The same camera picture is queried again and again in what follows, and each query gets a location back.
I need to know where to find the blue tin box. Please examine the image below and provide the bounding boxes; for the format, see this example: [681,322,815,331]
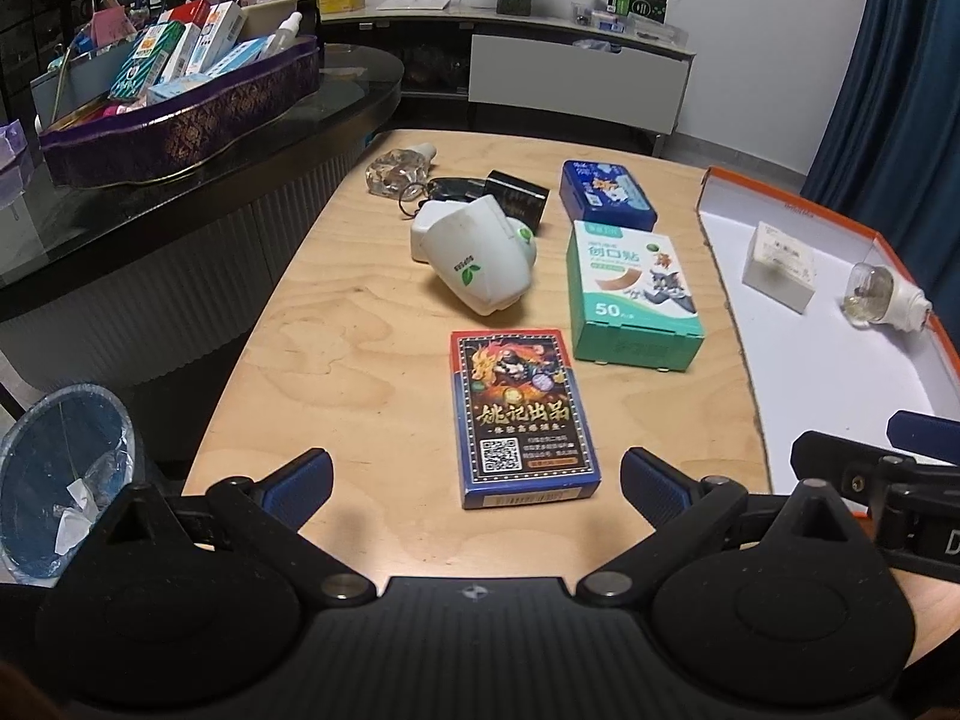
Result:
[559,159,659,234]

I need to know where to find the purple patterned tray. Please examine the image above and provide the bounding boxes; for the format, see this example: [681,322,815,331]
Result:
[37,34,324,189]

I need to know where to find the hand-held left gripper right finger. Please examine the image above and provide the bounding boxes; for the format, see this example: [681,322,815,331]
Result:
[619,446,876,608]

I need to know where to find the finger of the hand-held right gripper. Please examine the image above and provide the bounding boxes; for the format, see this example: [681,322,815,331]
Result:
[790,430,932,520]
[886,410,960,467]

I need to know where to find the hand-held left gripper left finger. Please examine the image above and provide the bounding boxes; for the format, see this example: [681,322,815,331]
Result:
[90,448,380,606]

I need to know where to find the dark glass coffee table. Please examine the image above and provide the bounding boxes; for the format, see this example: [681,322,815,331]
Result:
[0,43,407,395]

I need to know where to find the pale purple packet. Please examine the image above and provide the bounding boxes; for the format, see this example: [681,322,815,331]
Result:
[0,118,40,205]

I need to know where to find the orange-rimmed white box tray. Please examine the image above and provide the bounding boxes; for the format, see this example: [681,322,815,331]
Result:
[694,165,960,497]

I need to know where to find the white plug-in device green leaf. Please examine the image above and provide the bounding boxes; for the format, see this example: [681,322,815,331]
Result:
[409,193,540,317]

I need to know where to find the clear bottle with white plug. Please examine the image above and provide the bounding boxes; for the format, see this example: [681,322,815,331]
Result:
[845,260,935,332]

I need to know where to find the small white box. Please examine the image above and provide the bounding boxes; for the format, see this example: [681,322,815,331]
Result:
[742,220,821,313]

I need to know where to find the faceted glass bottle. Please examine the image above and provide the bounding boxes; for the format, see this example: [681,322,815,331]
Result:
[364,142,439,200]

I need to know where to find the clear plastic boxes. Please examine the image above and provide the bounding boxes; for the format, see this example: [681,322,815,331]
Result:
[572,3,689,44]

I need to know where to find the small black box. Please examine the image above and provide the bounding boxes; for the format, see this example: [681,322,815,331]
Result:
[484,169,551,230]

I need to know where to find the blue curtain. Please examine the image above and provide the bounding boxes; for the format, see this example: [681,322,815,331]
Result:
[798,0,960,302]

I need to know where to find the green bandage box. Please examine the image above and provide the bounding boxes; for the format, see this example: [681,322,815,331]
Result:
[566,220,707,374]

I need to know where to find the white spray bottle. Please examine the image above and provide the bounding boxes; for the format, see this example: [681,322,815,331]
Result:
[264,11,305,55]

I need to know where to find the blue red playing card box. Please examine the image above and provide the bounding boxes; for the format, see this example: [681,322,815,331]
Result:
[449,328,604,511]

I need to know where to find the black car key with ring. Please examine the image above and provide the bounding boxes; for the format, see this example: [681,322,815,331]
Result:
[396,175,494,220]

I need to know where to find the trash bin with blue liner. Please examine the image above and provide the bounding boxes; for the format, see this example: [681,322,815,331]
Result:
[0,382,145,587]

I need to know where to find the white television cabinet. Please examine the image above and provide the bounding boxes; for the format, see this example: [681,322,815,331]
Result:
[319,4,698,160]

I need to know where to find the pile of medicine boxes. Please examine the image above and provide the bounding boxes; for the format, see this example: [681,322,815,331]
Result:
[71,0,271,107]

